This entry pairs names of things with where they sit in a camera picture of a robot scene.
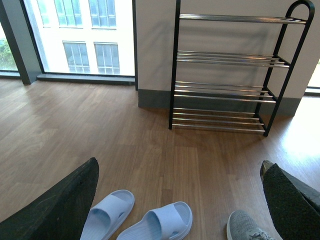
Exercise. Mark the grey knit sneaker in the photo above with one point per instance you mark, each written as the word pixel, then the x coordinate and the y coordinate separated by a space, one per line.
pixel 241 226

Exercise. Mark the black metal shoe rack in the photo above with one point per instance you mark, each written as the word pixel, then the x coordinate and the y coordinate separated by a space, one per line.
pixel 235 107

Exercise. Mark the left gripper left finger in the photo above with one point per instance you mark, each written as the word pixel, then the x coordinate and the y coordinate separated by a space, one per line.
pixel 59 213

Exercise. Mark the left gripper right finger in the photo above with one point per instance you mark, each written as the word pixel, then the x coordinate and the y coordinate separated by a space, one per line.
pixel 293 205

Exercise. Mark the light blue slide slipper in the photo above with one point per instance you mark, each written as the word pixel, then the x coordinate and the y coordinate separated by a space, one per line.
pixel 106 217

